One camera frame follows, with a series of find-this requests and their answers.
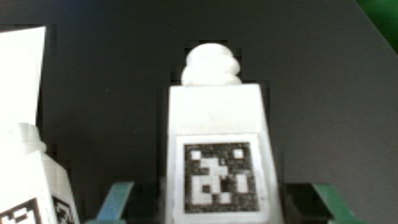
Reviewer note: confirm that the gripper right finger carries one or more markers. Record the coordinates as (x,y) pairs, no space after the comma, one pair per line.
(314,205)

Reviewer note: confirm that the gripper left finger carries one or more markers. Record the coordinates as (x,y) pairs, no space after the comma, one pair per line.
(113,204)

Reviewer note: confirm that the white leg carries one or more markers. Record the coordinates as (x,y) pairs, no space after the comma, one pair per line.
(35,196)
(220,186)

